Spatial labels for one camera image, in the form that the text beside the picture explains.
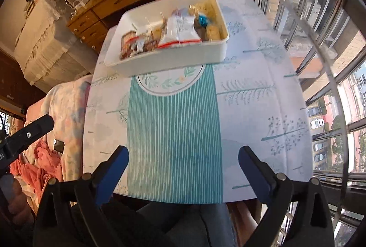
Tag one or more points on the white plastic storage bin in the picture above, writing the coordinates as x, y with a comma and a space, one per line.
147, 20

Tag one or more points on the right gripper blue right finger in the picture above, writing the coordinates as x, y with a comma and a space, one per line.
273, 190

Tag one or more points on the person's left hand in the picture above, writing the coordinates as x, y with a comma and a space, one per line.
18, 207

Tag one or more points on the clear bag rice cracker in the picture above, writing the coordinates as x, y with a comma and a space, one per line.
213, 32

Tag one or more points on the lace-covered cabinet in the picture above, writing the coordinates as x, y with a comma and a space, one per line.
48, 52

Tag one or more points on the metal window guard bars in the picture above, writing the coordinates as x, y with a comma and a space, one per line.
326, 41

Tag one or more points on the dark red-edged snack packet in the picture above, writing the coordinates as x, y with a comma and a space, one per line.
126, 44

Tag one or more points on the pink cloth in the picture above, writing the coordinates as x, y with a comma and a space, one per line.
47, 165

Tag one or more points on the blue foil snack packet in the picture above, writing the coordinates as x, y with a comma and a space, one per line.
203, 20

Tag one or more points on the floral bedding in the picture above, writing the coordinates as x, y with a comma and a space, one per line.
66, 104

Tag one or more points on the white barcode snack packet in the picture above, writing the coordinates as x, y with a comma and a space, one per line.
178, 29

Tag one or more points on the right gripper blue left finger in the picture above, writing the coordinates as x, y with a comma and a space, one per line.
93, 190

